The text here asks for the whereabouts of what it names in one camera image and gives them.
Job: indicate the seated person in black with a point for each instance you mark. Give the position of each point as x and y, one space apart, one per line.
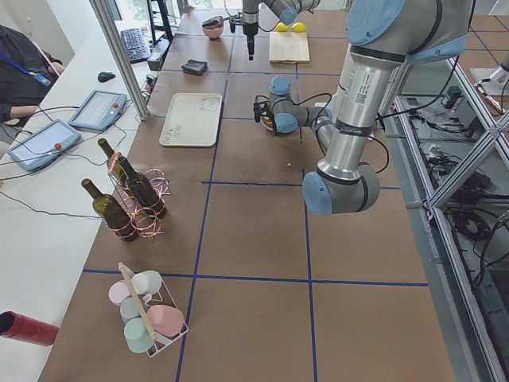
27 74

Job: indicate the near blue teach pendant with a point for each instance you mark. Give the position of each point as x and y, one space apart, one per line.
44 146

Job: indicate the yellow lemon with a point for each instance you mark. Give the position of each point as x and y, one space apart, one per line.
281 27
298 27

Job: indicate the left yellow lemon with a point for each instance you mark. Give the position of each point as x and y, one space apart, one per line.
281 27

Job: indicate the blue teach pendant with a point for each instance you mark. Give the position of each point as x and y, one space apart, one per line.
44 146
98 111

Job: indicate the grey cup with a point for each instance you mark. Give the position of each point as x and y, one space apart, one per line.
129 310

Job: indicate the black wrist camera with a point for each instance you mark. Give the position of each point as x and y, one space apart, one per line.
262 110
234 21

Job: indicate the green wine bottle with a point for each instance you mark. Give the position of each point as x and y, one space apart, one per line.
114 169
112 213
142 189

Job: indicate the beige round plate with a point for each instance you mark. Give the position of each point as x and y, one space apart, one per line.
268 124

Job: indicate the aluminium frame post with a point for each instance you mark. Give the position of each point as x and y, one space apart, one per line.
110 31

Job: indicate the copper wire bottle rack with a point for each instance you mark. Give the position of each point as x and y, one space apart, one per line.
144 220

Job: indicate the mint green cup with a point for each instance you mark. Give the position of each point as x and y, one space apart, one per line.
137 337

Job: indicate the beige bear serving tray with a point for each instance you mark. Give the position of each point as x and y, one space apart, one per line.
192 120

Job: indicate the white cup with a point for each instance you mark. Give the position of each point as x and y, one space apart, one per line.
146 282

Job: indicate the wooden cutting board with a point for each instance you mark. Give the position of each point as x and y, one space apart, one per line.
288 47

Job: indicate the middle green wine bottle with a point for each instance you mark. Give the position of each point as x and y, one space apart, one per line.
142 189

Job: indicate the metal scoop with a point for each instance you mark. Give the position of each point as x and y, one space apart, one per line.
217 21

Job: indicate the front green wine bottle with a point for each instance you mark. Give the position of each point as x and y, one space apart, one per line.
112 213

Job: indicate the red cylinder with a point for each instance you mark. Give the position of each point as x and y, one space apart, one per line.
22 328

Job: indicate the rear green wine bottle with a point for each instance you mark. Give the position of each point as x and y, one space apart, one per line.
114 169

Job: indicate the light pink cup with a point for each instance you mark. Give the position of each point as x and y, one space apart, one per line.
118 293

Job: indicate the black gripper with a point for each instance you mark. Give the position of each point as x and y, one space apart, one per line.
250 30

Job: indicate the salmon pink cup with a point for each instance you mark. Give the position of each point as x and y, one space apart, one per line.
166 320

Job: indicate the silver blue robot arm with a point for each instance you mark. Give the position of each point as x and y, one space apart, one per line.
382 36
285 10

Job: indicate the black keyboard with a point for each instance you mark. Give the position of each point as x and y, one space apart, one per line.
135 45

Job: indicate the folded grey cloth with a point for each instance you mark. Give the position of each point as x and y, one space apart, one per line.
195 67

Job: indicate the pink bowl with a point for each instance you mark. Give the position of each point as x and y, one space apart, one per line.
213 30

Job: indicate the white wire cup rack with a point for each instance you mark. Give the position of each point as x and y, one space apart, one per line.
143 303

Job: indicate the far blue teach pendant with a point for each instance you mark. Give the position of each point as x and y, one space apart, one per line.
98 111

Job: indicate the right yellow lemon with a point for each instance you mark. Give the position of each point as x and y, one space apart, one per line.
298 27

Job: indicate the black computer mouse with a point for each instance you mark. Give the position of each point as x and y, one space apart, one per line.
105 76

